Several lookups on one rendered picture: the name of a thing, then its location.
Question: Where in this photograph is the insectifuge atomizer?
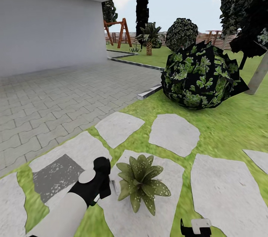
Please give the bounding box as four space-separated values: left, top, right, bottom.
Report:
90 190 100 206

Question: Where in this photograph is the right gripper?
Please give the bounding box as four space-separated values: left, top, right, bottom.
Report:
181 218 210 237

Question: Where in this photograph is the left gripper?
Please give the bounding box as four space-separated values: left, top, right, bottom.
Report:
99 178 111 199

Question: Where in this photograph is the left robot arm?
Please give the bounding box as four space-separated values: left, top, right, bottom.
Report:
25 157 121 237

